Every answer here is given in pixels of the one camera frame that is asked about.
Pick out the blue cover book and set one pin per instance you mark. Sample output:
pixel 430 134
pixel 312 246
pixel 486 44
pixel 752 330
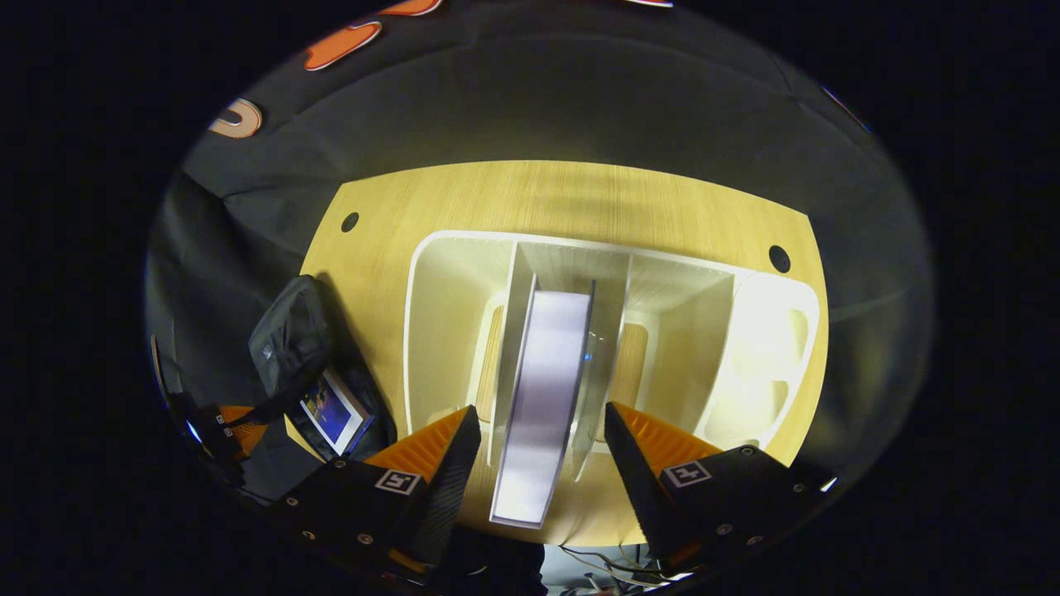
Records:
pixel 331 410

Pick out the black schoolbag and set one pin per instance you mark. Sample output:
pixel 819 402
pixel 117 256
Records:
pixel 290 339

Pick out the grey portrait cover book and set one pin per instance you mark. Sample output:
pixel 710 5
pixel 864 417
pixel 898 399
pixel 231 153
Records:
pixel 542 397

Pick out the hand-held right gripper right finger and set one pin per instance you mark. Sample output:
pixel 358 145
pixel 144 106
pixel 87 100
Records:
pixel 737 497

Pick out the black backdrop cloth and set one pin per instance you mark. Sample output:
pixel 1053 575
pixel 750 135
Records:
pixel 580 99

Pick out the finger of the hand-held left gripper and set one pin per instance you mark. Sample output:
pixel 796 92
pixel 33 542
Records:
pixel 240 440
pixel 244 418

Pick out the white bookshelf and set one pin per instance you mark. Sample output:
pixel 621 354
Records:
pixel 447 314

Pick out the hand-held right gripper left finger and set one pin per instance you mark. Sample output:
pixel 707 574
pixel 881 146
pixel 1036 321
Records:
pixel 348 505

